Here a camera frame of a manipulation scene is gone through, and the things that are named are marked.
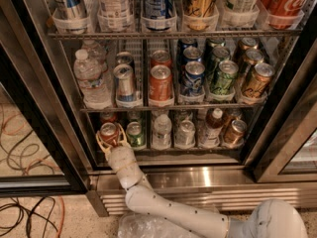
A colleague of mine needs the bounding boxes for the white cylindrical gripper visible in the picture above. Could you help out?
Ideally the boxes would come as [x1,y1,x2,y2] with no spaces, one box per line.
[95,132,144,189]

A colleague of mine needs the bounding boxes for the red coke can front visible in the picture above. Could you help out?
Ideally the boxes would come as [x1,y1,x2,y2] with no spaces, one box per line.
[100,122,119,146]

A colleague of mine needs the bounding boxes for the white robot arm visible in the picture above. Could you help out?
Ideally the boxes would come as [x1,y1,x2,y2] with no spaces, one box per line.
[96,135,308,238]

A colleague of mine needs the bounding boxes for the green soda can bottom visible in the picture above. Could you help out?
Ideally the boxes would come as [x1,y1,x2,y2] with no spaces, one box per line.
[126,122,146,148]

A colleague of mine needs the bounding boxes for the green soda can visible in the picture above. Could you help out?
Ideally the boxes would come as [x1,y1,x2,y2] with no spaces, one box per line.
[210,60,239,95]
[126,122,146,148]

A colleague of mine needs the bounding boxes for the clear water bottle bottom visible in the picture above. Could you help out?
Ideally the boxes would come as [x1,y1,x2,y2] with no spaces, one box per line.
[152,114,172,150]

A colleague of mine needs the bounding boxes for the left glass fridge door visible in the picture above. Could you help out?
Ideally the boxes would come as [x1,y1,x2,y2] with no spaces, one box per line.
[0,0,90,196]

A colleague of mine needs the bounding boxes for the glass fridge door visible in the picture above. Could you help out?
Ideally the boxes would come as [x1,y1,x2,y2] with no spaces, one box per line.
[245,42,317,183]
[0,0,90,196]

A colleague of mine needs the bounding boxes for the silver soda can bottom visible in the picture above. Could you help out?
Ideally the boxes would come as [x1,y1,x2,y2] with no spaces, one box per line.
[175,120,195,149]

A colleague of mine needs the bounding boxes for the orange soda can front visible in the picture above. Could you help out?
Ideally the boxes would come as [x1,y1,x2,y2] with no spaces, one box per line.
[150,65,172,101]

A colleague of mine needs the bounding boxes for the orange soda can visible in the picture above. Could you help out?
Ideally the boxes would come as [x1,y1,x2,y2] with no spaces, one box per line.
[151,50,172,67]
[150,65,172,101]

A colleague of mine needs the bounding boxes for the orange soda can behind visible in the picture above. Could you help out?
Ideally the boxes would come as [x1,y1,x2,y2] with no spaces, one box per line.
[151,50,172,67]

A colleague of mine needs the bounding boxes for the blue soda can front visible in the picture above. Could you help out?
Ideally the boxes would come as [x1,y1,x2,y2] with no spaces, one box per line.
[180,61,205,96]

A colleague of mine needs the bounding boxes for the brown tea bottle bottom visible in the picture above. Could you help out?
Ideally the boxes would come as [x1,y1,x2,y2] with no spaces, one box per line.
[198,108,224,148]

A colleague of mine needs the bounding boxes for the steel fridge base grille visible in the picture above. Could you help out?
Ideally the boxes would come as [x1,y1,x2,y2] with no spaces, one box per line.
[87,167,317,216]

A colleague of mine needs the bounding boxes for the green soda can front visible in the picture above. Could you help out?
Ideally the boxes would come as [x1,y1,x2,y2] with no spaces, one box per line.
[210,60,239,95]

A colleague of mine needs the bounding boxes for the blue white can top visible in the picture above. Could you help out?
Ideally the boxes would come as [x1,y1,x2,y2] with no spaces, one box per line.
[143,0,174,31]

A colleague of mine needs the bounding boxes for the gold soda can front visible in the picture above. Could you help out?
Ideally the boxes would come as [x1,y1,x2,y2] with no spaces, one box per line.
[241,62,274,98]

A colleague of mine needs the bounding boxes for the gold tall can top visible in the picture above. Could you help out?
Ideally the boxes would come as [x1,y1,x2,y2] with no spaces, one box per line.
[182,0,216,31]

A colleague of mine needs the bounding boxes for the right glass fridge door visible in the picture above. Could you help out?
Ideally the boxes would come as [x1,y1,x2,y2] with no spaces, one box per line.
[245,42,317,183]

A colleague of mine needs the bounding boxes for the large water bottle middle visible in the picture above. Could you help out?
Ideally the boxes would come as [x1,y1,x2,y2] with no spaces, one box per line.
[73,49,112,109]

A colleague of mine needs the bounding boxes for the clear plastic bag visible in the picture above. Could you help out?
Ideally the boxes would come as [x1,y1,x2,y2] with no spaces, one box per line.
[117,205,226,238]

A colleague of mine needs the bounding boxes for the red coca-cola bottle top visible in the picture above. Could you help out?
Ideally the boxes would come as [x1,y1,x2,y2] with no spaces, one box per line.
[260,0,306,30]

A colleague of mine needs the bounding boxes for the orange floor cable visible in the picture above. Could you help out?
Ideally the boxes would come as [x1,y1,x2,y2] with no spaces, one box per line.
[54,195,66,238]

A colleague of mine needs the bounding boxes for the black floor cables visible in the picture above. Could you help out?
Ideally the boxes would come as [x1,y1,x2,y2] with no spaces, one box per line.
[0,196,59,238]

